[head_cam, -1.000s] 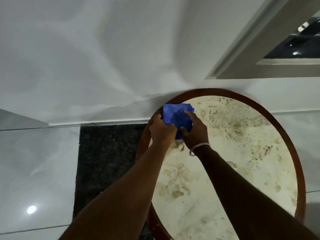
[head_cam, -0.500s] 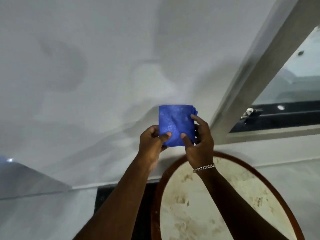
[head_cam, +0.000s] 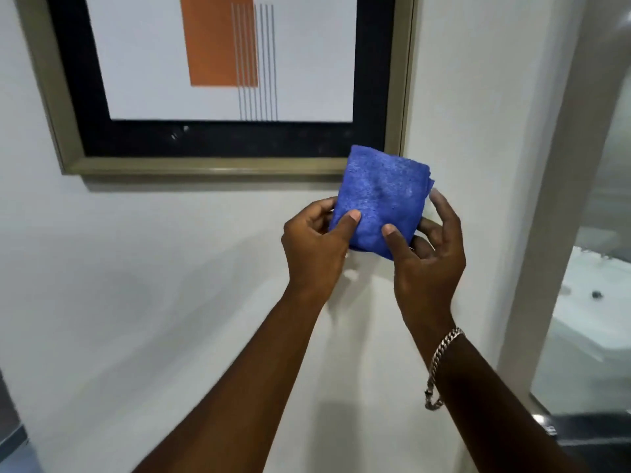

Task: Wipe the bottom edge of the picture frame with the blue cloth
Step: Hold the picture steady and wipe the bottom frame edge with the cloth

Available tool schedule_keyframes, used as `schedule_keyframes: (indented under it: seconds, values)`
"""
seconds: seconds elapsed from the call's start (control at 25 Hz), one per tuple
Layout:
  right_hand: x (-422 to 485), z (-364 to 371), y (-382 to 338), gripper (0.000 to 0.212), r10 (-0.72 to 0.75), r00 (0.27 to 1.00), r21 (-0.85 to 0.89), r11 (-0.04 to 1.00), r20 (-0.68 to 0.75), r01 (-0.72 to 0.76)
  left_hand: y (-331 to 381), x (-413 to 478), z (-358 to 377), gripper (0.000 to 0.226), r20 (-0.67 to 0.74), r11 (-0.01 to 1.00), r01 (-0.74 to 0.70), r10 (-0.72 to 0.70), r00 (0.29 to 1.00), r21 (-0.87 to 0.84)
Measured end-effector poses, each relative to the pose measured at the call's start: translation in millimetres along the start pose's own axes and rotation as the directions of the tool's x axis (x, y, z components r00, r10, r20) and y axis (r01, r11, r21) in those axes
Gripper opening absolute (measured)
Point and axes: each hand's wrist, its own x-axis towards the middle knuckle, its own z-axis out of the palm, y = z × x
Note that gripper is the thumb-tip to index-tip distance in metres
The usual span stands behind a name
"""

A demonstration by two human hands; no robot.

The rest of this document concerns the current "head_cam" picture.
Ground dark door threshold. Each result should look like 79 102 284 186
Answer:
530 411 631 473

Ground person's right hand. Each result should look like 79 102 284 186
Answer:
382 188 466 335

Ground person's left hand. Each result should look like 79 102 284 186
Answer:
281 196 362 307

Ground white bathtub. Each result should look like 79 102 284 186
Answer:
530 226 631 417

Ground blue cloth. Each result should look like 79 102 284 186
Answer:
328 145 435 261

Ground silver chain bracelet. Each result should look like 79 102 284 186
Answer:
424 327 465 411

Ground framed abstract picture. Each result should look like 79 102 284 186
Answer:
13 0 420 176

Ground white door frame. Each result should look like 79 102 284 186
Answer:
495 0 631 404

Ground person's right forearm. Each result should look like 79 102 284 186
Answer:
408 315 587 473

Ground person's left forearm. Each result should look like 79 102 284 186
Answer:
132 285 328 473

